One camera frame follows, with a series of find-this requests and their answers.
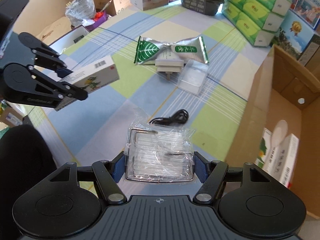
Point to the white plastic spoon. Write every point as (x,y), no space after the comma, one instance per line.
(278,135)

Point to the white power adapter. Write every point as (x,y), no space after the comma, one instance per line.
(169,66)

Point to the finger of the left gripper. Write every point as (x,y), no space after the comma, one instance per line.
(46,85)
(48,58)

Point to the plaid tablecloth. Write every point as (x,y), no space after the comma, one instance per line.
(96,129)

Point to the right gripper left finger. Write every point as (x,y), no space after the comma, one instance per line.
(104,174)

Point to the wire rack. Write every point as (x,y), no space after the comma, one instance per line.
(159,150)

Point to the green tissue pack middle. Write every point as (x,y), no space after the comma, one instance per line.
(263,17)

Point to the white green medicine box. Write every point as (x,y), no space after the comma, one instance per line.
(285,160)

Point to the crumpled clear plastic bag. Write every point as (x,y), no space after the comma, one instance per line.
(81,12)

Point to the green cow milk carton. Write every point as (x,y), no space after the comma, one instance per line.
(293,35)

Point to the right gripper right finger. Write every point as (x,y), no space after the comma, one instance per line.
(215,174)

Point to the blue milk carton box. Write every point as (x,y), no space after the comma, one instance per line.
(297,2)

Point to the clear plastic box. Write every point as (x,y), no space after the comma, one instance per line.
(193,77)

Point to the green tissue pack bottom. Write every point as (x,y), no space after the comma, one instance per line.
(256,36)

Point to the green white throat spray box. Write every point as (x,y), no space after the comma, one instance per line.
(264,147)

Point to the long white dinosaur medicine box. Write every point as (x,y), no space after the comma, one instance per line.
(94,75)

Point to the silver green leaf tea bag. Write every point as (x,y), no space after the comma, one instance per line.
(149,50)

